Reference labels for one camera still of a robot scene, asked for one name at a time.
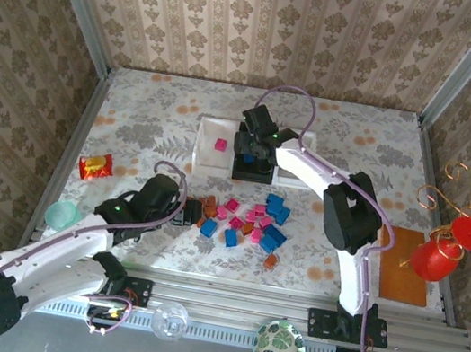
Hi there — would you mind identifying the aluminium side rail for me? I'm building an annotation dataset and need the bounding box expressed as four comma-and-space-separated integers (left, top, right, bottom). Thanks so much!
385, 124, 471, 328
18, 63, 115, 256

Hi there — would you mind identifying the clear glass bowl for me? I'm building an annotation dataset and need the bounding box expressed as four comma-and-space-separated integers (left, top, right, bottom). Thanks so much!
147, 299, 191, 345

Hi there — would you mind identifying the red snack bag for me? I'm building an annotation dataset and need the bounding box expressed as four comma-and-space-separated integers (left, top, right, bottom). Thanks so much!
76, 148, 117, 186

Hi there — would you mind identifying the slotted grey cable duct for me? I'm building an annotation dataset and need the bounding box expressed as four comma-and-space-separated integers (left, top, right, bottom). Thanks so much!
36, 290, 342, 352

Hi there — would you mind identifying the green leaf pattern bowl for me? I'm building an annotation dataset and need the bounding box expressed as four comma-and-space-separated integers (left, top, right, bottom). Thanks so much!
253, 316, 311, 352

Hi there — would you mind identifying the translucent green plastic cup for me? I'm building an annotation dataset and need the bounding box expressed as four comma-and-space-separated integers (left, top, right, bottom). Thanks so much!
42, 197, 84, 235

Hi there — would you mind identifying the wide aluminium extrusion rail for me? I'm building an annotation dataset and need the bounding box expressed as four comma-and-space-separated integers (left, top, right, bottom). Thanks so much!
13, 242, 471, 352

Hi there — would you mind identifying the orange wooden board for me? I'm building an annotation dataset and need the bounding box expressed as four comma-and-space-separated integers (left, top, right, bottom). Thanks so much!
370, 224, 440, 309

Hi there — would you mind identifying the purple camera cable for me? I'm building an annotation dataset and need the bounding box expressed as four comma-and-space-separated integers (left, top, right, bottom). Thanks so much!
213, 79, 443, 352
0, 132, 195, 352

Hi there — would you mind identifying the round red ball ornament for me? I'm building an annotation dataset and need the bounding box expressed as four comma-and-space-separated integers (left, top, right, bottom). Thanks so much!
408, 234, 465, 287

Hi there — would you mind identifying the floral patterned tablecloth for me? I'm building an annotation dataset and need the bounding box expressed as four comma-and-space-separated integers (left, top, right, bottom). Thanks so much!
29, 50, 471, 321

